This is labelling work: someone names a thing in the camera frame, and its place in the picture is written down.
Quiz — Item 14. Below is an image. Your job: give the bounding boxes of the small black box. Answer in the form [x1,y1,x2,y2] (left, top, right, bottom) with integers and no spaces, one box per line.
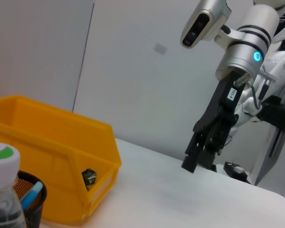
[224,161,249,184]

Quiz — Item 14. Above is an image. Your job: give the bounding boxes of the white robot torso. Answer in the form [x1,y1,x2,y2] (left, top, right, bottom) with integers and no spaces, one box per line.
[228,0,285,198]

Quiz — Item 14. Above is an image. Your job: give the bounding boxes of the clear green-label water bottle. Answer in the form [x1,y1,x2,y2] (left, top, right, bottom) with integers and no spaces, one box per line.
[0,142,27,228]

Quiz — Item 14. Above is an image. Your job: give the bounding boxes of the black lift bracket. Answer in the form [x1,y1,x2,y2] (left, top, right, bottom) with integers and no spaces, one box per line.
[256,95,285,158]

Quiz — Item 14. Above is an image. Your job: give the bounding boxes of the green plastic wrapper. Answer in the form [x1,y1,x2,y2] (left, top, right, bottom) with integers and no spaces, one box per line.
[81,168,98,191]

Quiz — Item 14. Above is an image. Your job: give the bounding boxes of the torso black plug cable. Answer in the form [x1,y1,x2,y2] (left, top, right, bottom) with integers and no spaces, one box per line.
[258,67,276,101]

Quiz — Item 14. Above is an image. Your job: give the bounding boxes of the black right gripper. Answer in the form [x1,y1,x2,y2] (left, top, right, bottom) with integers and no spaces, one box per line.
[181,70,246,173]

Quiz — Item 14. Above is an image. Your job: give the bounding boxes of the yellow plastic bin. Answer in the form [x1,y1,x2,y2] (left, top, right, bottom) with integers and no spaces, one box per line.
[0,95,123,222]

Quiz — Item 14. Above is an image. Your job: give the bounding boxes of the black mesh pen holder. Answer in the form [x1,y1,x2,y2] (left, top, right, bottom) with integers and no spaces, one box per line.
[13,170,48,228]

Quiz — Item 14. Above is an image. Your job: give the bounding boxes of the blue plastic scissors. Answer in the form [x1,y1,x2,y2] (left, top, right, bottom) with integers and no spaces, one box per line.
[20,181,44,212]

